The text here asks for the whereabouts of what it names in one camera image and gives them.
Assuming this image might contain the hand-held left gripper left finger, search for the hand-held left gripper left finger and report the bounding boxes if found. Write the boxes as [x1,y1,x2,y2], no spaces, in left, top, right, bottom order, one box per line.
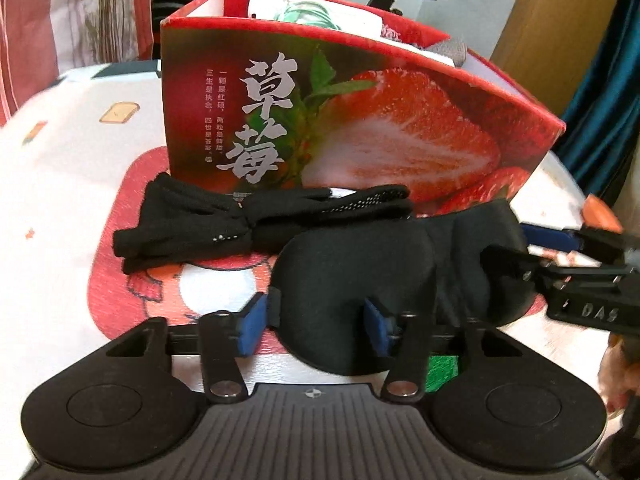
[105,291,269,405]

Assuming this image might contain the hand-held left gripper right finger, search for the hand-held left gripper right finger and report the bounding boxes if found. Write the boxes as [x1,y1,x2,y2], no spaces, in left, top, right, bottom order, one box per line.
[364,297,521,405]

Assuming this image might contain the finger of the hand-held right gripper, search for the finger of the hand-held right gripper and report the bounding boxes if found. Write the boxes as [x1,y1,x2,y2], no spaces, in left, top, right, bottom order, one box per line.
[520,223,640,255]
[479,244,556,287]

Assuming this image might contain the black sleep mask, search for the black sleep mask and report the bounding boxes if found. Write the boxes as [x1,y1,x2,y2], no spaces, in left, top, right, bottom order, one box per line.
[269,199,548,375]

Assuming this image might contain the red strawberry print box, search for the red strawberry print box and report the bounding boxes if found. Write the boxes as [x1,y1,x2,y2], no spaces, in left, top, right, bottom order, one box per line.
[160,0,567,217]

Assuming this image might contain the person's right hand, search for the person's right hand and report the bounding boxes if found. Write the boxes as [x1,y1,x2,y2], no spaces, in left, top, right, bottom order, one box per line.
[597,332,640,413]

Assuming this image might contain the black gloves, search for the black gloves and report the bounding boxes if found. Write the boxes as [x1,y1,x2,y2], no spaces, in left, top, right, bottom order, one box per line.
[112,172,416,276]

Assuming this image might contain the teal curtain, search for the teal curtain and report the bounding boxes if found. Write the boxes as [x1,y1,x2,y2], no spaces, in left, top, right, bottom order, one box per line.
[554,0,640,197]

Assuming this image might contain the grey fabric item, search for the grey fabric item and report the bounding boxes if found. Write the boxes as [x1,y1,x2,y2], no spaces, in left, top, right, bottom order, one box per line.
[424,39,469,69]

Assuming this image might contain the wooden wardrobe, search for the wooden wardrobe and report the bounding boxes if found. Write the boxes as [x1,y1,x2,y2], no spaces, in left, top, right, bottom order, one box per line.
[489,0,627,117]

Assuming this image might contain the white packet with green print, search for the white packet with green print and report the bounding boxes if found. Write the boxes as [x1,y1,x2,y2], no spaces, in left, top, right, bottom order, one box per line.
[247,0,382,37]

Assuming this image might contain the printed red curtain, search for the printed red curtain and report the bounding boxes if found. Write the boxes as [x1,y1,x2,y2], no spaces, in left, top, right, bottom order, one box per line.
[0,0,157,127]

